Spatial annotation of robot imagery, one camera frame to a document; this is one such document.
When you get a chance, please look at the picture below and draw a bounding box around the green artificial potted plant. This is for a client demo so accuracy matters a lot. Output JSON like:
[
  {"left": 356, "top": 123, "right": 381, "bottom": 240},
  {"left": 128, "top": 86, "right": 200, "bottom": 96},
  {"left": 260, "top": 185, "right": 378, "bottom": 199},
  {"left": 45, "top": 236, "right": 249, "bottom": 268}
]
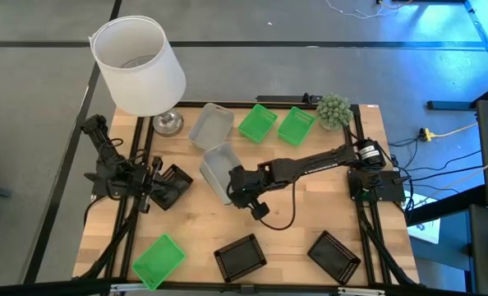
[{"left": 315, "top": 92, "right": 354, "bottom": 132}]

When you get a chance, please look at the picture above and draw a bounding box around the silver metal bracket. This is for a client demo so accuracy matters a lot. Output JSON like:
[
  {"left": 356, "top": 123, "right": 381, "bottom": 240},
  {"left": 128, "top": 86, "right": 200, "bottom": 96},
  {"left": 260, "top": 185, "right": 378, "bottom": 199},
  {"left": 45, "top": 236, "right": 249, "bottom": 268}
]
[
  {"left": 337, "top": 286, "right": 387, "bottom": 296},
  {"left": 109, "top": 282, "right": 154, "bottom": 294}
]

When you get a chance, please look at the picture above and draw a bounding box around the black cable sleeve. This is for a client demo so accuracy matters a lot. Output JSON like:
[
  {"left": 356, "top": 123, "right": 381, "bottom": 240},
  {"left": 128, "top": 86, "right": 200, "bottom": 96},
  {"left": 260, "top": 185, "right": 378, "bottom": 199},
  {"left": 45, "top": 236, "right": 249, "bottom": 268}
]
[
  {"left": 79, "top": 205, "right": 140, "bottom": 281},
  {"left": 359, "top": 211, "right": 418, "bottom": 286}
]

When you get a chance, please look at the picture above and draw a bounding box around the black floor cable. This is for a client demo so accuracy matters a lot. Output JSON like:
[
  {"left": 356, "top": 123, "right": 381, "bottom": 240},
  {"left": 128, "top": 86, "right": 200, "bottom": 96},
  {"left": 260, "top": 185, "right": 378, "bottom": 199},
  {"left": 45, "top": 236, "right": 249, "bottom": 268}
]
[
  {"left": 410, "top": 150, "right": 483, "bottom": 172},
  {"left": 403, "top": 164, "right": 486, "bottom": 183}
]

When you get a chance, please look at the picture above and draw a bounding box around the black flat bar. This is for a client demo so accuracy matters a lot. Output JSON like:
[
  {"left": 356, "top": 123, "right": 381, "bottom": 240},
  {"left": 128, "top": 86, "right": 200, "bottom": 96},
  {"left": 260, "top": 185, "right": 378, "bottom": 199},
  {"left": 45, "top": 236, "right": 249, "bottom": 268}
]
[{"left": 255, "top": 94, "right": 324, "bottom": 104}]

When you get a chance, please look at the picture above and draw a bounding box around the black aluminium frame rail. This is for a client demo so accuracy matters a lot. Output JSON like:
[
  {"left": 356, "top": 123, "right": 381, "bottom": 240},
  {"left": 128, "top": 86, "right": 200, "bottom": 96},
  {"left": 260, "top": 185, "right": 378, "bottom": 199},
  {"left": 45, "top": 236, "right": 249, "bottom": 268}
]
[
  {"left": 0, "top": 278, "right": 488, "bottom": 296},
  {"left": 349, "top": 104, "right": 377, "bottom": 285},
  {"left": 119, "top": 116, "right": 154, "bottom": 283},
  {"left": 102, "top": 116, "right": 145, "bottom": 283},
  {"left": 173, "top": 100, "right": 362, "bottom": 110},
  {"left": 371, "top": 201, "right": 391, "bottom": 285}
]

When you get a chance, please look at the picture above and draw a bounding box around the grey plastic basket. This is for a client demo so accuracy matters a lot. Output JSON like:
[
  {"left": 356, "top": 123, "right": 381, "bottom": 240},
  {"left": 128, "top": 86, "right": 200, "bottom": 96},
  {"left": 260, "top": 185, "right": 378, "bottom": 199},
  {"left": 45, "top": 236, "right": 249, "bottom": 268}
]
[
  {"left": 187, "top": 102, "right": 236, "bottom": 151},
  {"left": 198, "top": 142, "right": 243, "bottom": 206}
]

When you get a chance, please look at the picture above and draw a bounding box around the white shade table lamp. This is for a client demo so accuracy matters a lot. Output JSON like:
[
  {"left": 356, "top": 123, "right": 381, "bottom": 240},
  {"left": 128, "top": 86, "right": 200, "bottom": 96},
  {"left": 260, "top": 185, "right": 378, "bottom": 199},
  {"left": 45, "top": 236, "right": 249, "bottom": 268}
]
[{"left": 88, "top": 15, "right": 187, "bottom": 137}]

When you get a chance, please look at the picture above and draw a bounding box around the pale grey cable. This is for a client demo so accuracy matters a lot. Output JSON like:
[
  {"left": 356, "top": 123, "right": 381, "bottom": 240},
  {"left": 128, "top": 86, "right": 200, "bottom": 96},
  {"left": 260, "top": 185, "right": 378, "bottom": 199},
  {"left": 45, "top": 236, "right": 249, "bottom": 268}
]
[{"left": 414, "top": 152, "right": 488, "bottom": 206}]

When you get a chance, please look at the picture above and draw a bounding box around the black plastic slotted basket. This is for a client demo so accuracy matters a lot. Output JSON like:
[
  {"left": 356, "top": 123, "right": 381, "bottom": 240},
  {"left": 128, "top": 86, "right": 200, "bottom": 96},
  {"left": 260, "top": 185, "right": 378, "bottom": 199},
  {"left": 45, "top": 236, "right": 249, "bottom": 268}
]
[
  {"left": 150, "top": 164, "right": 195, "bottom": 211},
  {"left": 213, "top": 233, "right": 268, "bottom": 284},
  {"left": 306, "top": 229, "right": 362, "bottom": 286}
]

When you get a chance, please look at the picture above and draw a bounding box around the green plastic slotted basket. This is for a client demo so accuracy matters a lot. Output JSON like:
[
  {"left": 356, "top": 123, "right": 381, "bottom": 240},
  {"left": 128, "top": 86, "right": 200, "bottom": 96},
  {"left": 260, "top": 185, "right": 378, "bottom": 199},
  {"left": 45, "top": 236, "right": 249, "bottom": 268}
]
[
  {"left": 237, "top": 103, "right": 279, "bottom": 145},
  {"left": 276, "top": 106, "right": 317, "bottom": 147},
  {"left": 131, "top": 233, "right": 186, "bottom": 291}
]

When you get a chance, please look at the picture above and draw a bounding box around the thin white cable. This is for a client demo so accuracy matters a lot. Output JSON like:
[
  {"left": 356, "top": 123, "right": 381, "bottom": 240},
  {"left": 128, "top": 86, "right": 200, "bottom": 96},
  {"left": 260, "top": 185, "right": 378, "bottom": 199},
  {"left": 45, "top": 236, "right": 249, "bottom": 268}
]
[{"left": 325, "top": 0, "right": 399, "bottom": 21}]

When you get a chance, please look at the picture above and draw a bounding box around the black desk leg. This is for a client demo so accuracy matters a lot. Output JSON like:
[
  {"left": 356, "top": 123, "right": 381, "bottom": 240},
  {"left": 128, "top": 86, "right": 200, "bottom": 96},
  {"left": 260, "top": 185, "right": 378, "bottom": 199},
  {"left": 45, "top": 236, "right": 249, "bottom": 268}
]
[{"left": 427, "top": 80, "right": 488, "bottom": 111}]

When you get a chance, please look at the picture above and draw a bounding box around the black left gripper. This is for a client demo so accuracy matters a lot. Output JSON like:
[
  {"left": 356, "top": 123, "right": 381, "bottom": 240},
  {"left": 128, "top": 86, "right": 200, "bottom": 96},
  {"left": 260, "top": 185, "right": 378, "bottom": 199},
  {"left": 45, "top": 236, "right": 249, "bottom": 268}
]
[{"left": 139, "top": 155, "right": 163, "bottom": 215}]

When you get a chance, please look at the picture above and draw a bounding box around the black floor beam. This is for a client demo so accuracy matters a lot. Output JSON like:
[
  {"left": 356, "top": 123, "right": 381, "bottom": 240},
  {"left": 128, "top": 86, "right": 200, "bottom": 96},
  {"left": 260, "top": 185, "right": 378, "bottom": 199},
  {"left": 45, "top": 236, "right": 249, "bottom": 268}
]
[{"left": 406, "top": 184, "right": 487, "bottom": 226}]

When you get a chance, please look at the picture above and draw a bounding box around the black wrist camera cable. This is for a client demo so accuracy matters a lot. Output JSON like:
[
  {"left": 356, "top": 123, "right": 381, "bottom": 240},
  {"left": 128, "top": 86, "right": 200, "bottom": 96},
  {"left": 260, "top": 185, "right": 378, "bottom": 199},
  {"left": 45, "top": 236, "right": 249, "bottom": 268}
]
[{"left": 260, "top": 180, "right": 297, "bottom": 231}]

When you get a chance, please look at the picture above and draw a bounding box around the white paper sheet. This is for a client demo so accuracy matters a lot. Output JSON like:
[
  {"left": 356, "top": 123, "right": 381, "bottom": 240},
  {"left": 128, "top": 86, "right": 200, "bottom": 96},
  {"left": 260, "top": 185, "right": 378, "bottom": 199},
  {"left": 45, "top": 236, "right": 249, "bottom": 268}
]
[{"left": 407, "top": 196, "right": 441, "bottom": 244}]

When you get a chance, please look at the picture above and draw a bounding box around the cream power cable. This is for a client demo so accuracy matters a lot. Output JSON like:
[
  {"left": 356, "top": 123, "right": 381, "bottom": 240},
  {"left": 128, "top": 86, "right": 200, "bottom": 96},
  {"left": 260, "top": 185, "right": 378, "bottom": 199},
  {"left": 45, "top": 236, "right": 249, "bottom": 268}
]
[{"left": 432, "top": 122, "right": 480, "bottom": 139}]

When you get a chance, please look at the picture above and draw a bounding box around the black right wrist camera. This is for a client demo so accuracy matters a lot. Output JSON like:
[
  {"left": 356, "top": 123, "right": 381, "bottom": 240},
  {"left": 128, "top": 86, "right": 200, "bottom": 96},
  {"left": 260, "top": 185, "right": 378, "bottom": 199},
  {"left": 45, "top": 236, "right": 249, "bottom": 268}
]
[{"left": 250, "top": 200, "right": 271, "bottom": 221}]

